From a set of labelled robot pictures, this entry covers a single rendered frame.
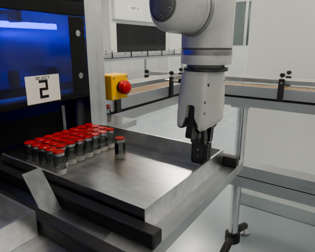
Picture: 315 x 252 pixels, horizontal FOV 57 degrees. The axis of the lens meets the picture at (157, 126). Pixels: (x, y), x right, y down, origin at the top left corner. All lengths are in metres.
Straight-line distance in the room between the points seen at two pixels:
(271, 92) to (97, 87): 0.79
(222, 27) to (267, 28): 1.49
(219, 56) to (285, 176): 1.03
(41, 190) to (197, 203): 0.23
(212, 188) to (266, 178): 0.96
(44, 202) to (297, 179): 1.16
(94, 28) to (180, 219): 0.54
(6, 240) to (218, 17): 0.40
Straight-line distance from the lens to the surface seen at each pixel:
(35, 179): 0.46
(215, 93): 0.49
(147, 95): 1.17
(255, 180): 1.48
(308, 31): 1.91
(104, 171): 0.57
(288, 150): 2.02
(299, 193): 1.46
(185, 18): 0.41
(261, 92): 1.34
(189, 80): 0.47
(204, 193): 0.50
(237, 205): 1.60
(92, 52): 0.79
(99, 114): 0.82
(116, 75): 0.85
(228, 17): 0.48
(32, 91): 0.68
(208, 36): 0.47
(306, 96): 1.31
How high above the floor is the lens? 1.12
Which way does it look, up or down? 16 degrees down
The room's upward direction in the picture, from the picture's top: straight up
